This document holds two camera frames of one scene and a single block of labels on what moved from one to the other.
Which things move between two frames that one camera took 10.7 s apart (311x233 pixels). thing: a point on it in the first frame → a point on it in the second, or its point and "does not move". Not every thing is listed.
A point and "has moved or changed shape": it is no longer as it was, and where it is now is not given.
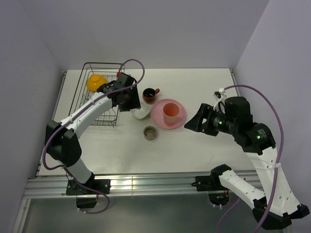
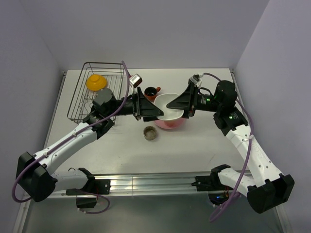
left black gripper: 134,103 → 142,107
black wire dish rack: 109,70 does not move
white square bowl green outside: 143,113 has moved or changed shape
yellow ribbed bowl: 94,81 does not move
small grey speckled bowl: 149,132 does not move
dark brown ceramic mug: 149,95 does not move
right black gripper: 195,122 → 188,100
